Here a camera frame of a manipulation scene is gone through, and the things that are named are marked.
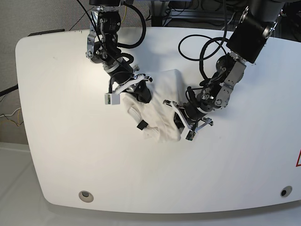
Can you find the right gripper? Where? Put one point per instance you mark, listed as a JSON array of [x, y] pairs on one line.
[[120, 71]]

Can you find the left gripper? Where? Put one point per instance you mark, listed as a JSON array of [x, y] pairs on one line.
[[200, 102]]

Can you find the white printed T-shirt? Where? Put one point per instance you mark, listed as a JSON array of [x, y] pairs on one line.
[[166, 85]]

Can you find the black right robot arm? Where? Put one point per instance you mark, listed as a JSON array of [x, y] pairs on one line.
[[104, 48]]

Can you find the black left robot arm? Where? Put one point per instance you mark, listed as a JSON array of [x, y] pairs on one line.
[[257, 23]]

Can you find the black metal stand base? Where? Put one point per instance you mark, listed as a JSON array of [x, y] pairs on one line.
[[204, 13]]

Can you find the right table grommet hole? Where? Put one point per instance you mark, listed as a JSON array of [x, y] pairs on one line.
[[286, 191]]

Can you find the table grommet hole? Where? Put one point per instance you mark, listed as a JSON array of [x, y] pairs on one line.
[[86, 196], [286, 191]]

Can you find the left table grommet hole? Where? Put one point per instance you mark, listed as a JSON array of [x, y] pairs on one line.
[[86, 196]]

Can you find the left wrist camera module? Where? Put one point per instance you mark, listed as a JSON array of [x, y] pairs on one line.
[[191, 135]]

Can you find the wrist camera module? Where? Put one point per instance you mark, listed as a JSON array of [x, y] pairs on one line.
[[191, 135], [112, 99]]

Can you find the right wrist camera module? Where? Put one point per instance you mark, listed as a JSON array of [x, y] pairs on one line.
[[112, 99]]

